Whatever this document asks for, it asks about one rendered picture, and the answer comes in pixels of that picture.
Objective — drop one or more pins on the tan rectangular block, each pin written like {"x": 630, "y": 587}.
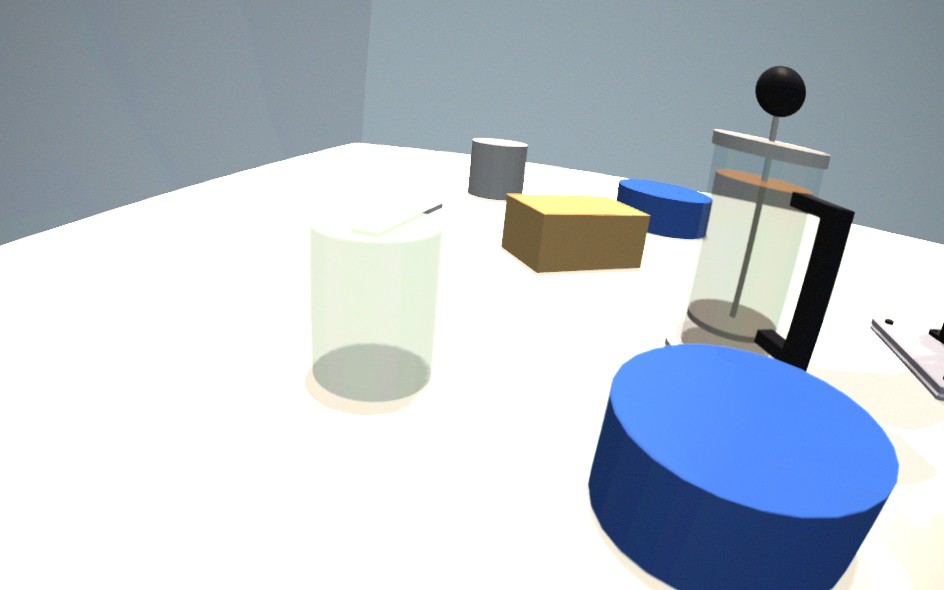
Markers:
{"x": 558, "y": 233}

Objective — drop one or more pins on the blue short cylinder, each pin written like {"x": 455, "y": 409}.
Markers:
{"x": 675, "y": 211}
{"x": 720, "y": 469}

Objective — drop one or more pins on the glass french press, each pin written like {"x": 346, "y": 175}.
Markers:
{"x": 761, "y": 198}

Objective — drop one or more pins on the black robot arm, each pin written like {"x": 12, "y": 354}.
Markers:
{"x": 937, "y": 334}

